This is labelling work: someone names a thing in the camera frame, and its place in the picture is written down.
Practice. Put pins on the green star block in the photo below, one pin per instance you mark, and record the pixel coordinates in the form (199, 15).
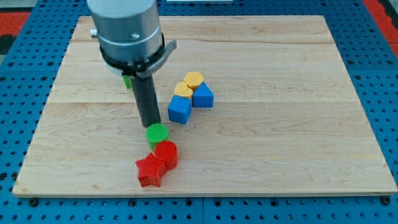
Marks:
(127, 82)

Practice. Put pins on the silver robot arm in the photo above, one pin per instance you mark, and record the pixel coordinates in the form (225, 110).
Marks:
(130, 36)

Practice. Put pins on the red star block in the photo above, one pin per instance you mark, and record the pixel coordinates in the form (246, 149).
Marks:
(150, 171)

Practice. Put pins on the blue triangular block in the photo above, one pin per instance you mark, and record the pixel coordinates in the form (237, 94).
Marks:
(203, 97)

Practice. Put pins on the blue cube block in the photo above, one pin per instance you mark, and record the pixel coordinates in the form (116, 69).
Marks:
(179, 109)

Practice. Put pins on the yellow heart block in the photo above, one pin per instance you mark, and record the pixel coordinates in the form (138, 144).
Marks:
(182, 89)

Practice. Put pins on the yellow hexagon block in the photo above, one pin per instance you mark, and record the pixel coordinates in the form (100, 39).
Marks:
(193, 80)

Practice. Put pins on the green cylinder block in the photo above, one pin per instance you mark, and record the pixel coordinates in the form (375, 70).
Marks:
(155, 134)

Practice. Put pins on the red cylinder block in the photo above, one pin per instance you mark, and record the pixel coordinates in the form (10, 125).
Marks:
(167, 151)

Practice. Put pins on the wooden board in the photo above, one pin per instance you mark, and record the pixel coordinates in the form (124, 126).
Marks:
(286, 119)

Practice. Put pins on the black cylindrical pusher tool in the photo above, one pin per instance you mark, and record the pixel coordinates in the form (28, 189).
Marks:
(146, 100)

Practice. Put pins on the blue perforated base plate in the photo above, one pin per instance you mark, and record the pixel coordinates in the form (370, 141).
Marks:
(31, 65)

